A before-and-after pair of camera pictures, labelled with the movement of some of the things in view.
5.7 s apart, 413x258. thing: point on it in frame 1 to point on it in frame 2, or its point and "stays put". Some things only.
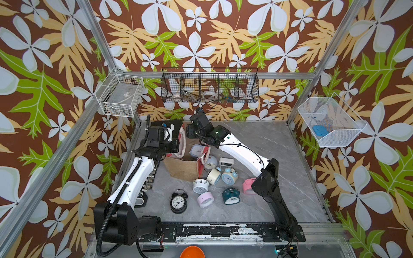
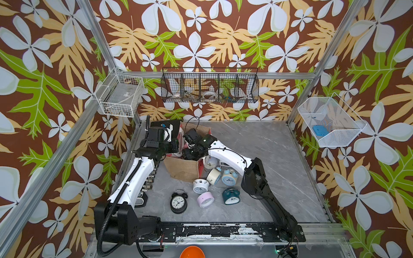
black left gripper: [175, 142] stays put
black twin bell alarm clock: [178, 202] stays put
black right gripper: [190, 130] to [185, 154]
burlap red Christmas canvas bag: [182, 165] stays put
